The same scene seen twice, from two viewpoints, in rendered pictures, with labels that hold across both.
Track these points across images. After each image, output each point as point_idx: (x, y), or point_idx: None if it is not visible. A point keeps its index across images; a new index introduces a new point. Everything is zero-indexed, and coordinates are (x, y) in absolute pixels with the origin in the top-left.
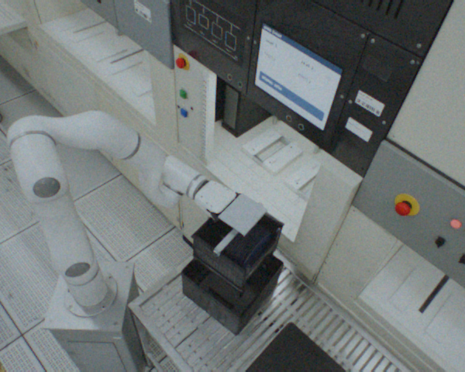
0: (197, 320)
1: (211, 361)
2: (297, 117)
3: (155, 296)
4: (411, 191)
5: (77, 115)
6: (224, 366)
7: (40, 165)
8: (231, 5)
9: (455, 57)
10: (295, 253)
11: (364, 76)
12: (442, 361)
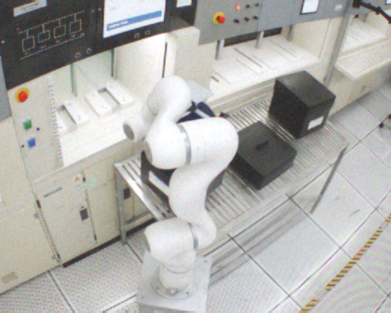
0: (207, 206)
1: (239, 200)
2: (142, 29)
3: None
4: (218, 9)
5: (174, 87)
6: (243, 193)
7: (223, 120)
8: (73, 1)
9: None
10: None
11: None
12: (247, 84)
